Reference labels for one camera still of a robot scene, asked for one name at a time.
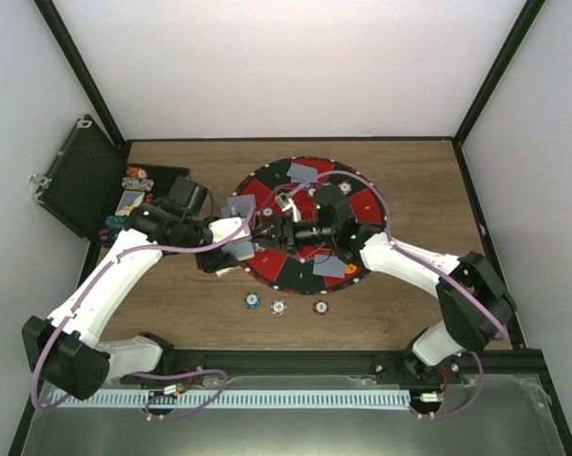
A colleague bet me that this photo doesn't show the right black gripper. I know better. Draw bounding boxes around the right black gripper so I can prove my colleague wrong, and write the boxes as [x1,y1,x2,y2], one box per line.
[252,216,336,256]

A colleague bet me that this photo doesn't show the blue backed card deck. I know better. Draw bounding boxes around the blue backed card deck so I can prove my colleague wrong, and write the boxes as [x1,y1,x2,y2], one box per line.
[221,241,256,261]

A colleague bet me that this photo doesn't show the brown red 100 chip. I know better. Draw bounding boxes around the brown red 100 chip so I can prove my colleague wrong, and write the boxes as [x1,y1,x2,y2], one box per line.
[262,207,274,218]

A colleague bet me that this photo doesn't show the face down card bottom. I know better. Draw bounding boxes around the face down card bottom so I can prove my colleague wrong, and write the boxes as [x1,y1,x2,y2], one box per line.
[313,255,347,278]

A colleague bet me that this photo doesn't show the face down card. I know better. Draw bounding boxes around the face down card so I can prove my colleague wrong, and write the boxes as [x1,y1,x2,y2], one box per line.
[220,195,257,219]
[286,162,318,183]
[313,255,347,278]

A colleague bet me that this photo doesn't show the face down card top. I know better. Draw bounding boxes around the face down card top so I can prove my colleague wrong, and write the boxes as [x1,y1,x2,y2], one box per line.
[286,162,318,183]

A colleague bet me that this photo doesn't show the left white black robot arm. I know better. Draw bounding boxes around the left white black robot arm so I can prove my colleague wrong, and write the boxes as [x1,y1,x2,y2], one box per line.
[22,178,256,409]

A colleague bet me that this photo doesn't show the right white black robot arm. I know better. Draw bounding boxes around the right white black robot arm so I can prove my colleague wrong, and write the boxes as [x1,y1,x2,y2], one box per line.
[253,184,516,383]

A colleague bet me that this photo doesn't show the white playing card box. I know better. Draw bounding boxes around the white playing card box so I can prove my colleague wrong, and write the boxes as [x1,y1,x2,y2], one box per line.
[216,266,238,277]

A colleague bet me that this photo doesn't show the round red black poker mat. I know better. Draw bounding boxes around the round red black poker mat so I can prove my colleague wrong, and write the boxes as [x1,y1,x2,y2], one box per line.
[233,157,389,295]

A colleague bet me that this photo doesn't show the green blue chip stack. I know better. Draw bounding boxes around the green blue chip stack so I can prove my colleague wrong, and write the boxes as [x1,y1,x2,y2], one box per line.
[243,292,261,310]

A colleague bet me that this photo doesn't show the card box in case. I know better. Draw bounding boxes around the card box in case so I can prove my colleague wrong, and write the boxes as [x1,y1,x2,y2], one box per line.
[114,190,145,217]

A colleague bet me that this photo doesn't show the chips inside case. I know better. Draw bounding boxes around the chips inside case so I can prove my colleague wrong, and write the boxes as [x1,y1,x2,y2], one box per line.
[98,166,155,244]

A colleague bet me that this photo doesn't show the black poker case lid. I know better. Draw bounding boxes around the black poker case lid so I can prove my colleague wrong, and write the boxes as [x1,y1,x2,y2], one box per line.
[29,114,126,242]

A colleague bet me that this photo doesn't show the light blue slotted rail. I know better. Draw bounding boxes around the light blue slotted rail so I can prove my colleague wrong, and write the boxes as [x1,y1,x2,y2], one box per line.
[64,389,410,410]

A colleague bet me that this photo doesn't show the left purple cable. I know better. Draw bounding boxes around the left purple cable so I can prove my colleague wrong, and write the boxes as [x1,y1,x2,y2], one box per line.
[30,195,257,421]

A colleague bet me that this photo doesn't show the purple cable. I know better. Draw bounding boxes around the purple cable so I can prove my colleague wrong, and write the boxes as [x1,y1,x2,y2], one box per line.
[285,169,508,420]
[30,195,257,421]

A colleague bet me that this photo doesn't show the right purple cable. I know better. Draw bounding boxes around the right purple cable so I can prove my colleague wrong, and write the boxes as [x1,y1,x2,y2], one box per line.
[285,169,508,420]

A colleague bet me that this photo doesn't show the black front mounting rail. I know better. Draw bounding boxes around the black front mounting rail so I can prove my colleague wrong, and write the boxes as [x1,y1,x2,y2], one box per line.
[119,349,543,381]

